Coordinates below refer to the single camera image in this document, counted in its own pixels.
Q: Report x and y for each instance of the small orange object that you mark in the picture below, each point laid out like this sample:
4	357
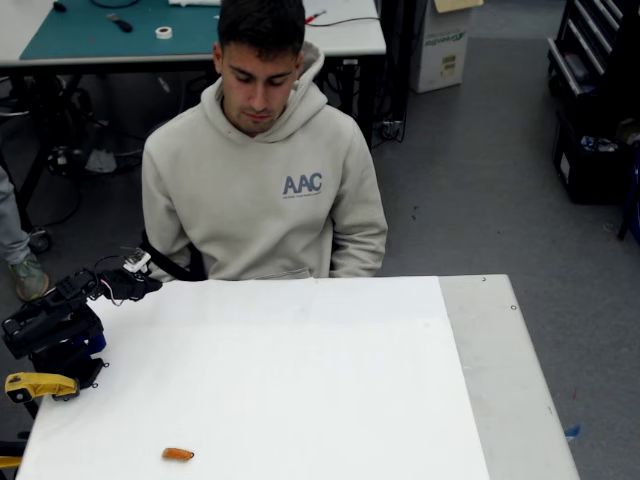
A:
175	454

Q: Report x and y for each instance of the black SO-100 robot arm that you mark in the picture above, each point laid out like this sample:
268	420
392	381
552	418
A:
50	330

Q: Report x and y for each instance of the white wrist camera board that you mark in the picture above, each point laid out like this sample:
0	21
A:
137	262

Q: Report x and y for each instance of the black caster wheel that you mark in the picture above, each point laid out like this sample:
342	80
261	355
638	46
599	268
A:
39	241

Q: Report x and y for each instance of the brown cardboard piece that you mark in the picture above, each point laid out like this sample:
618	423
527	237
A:
455	4

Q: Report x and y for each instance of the white paper sheet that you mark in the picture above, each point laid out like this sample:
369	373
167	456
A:
300	375

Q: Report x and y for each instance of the white tape roll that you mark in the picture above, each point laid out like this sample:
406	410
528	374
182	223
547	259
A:
163	32

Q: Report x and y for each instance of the black yellow bar clamp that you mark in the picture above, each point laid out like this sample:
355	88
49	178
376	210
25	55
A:
12	442

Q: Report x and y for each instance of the white cardboard box green print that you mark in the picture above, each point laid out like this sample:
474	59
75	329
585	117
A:
440	60

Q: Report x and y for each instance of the dark blue metal frame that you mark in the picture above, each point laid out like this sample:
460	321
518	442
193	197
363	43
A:
631	200

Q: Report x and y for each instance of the blue tape scrap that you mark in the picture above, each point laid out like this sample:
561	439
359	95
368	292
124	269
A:
573	431

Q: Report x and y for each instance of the seated man in beige hoodie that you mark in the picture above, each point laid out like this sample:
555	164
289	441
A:
250	210

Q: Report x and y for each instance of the person in grey trousers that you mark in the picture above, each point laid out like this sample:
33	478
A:
10	220

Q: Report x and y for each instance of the black tool rack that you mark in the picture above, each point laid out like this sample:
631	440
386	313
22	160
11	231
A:
575	50

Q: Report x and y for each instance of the black storage crate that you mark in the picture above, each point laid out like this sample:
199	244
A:
585	180

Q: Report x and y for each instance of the white workshop table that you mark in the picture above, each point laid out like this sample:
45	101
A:
350	40

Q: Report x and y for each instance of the black utility knife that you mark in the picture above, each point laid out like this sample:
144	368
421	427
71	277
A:
120	23

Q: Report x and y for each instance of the small black object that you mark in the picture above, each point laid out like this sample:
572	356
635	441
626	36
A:
59	6

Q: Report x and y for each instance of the green cutting mat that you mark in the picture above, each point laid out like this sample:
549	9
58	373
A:
125	42

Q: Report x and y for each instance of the grey plastic bag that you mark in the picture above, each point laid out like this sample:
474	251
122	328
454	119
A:
101	162

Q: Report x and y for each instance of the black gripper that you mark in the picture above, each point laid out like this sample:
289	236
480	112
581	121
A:
134	290

